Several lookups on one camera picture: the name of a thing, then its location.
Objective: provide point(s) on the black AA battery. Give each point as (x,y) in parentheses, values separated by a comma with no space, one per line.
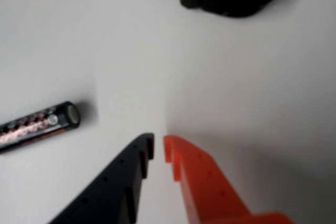
(39,127)

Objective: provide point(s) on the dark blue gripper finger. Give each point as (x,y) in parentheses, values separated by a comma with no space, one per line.
(113,192)

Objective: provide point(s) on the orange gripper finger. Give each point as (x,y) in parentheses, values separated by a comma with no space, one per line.
(204,187)

